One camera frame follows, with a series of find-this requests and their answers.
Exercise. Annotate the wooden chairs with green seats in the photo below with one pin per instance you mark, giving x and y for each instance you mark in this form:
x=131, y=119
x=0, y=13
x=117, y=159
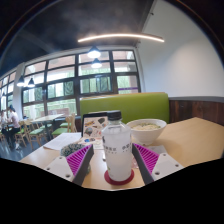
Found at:
x=36, y=131

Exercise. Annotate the patterned ceramic mug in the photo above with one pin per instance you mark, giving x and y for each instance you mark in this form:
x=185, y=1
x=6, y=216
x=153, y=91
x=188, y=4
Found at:
x=70, y=150

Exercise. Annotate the grey napkin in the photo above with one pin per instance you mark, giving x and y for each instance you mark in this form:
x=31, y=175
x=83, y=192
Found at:
x=158, y=149

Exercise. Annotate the white paper booklet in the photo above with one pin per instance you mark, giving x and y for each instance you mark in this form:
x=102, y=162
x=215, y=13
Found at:
x=61, y=141

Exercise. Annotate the green upholstered bench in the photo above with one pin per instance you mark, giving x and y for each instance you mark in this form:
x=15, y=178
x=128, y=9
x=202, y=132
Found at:
x=140, y=106

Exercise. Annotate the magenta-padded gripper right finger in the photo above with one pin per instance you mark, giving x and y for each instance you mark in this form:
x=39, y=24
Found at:
x=166, y=166

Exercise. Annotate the black-framed picture stand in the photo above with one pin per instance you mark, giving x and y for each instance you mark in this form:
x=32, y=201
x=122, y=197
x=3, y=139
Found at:
x=93, y=125

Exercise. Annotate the white ceramic bowl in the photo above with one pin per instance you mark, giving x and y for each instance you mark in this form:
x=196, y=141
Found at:
x=146, y=133

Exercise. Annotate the clear plastic water bottle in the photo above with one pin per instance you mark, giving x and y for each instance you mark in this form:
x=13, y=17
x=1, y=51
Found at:
x=117, y=153

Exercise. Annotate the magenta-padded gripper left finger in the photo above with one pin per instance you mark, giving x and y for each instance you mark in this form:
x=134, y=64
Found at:
x=56, y=167

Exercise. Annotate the curved linear ceiling light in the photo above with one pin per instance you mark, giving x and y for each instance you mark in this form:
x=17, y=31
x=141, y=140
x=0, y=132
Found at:
x=121, y=36

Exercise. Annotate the large dark-framed multi-pane window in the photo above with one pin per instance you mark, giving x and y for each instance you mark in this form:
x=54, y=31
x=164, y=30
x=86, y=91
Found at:
x=63, y=90

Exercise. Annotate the person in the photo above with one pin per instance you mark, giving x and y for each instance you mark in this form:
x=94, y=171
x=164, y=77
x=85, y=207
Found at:
x=2, y=120
x=14, y=121

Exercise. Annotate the flat round red coaster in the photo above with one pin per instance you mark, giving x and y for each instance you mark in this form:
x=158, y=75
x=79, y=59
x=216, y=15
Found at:
x=108, y=179

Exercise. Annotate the dark pendant ceiling lamps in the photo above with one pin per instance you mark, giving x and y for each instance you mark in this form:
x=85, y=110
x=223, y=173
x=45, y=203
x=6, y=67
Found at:
x=94, y=53

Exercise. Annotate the light wooden dining table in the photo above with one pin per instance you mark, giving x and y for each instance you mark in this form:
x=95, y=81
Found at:
x=46, y=117

